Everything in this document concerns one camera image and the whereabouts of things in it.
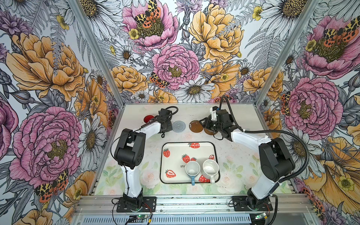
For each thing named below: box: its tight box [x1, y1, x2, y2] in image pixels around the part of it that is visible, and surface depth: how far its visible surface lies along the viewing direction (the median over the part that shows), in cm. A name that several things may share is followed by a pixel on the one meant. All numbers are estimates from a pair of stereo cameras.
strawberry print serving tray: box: [159, 141, 221, 184], surface depth 93 cm
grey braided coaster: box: [172, 120, 187, 134], surface depth 108 cm
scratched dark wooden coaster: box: [188, 120, 204, 133], surface depth 107 cm
